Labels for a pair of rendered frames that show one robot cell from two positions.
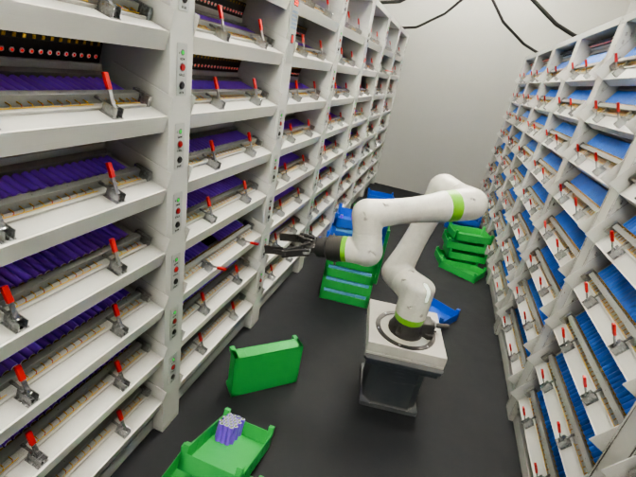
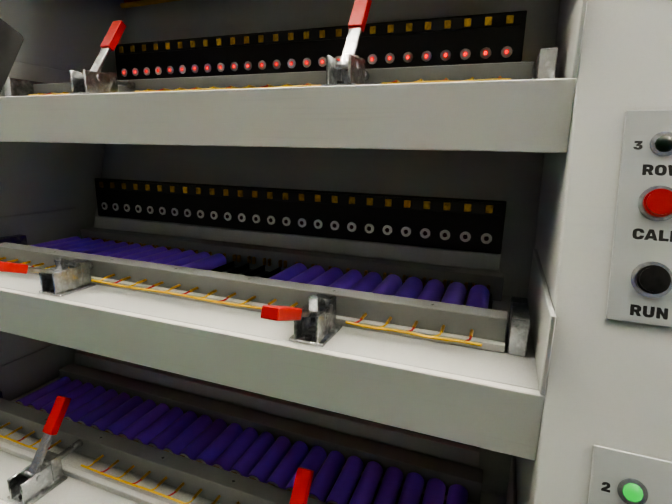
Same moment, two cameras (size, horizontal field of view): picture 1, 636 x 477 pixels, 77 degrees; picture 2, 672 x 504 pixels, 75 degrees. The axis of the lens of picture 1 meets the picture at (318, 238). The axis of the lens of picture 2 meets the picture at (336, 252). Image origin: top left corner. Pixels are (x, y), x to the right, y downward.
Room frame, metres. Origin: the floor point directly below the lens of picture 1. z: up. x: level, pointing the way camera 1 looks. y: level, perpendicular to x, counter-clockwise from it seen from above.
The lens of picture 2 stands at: (1.60, -0.02, 0.60)
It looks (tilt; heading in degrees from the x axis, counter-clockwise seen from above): 2 degrees up; 96
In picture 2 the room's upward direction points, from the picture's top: 7 degrees clockwise
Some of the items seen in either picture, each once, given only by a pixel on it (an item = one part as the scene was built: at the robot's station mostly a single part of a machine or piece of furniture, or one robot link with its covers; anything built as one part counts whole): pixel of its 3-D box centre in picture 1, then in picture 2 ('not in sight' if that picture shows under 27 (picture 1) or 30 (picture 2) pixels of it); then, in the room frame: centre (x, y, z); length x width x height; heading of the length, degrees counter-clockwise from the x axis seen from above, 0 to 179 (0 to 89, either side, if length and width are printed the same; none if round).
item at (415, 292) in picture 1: (413, 297); not in sight; (1.45, -0.43, 0.49); 0.16 x 0.13 x 0.19; 25
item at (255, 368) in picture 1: (264, 364); not in sight; (1.35, 0.13, 0.10); 0.30 x 0.08 x 0.20; 121
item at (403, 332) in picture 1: (419, 325); not in sight; (1.45, -0.49, 0.37); 0.26 x 0.15 x 0.06; 97
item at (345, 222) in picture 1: (361, 219); not in sight; (2.21, -0.23, 0.52); 0.30 x 0.20 x 0.08; 84
